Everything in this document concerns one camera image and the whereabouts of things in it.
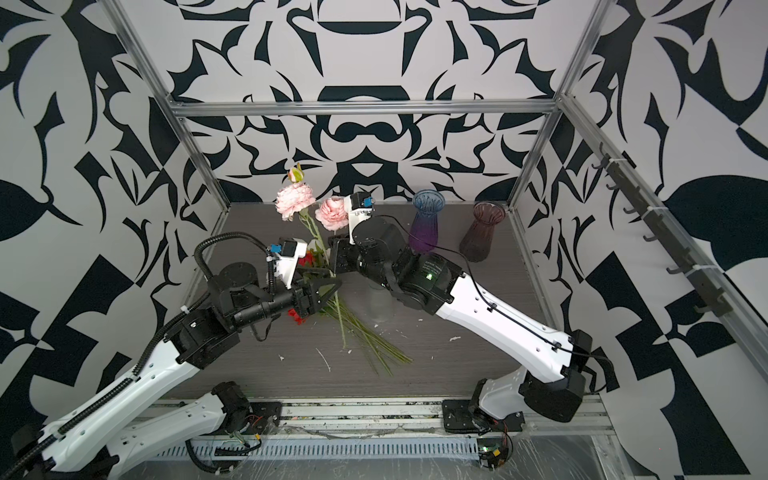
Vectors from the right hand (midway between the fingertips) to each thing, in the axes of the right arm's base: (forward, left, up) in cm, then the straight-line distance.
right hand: (325, 240), depth 60 cm
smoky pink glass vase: (+23, -41, -32) cm, 57 cm away
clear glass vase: (+1, -10, -29) cm, 31 cm away
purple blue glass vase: (+21, -23, -24) cm, 40 cm away
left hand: (-4, -1, -6) cm, 7 cm away
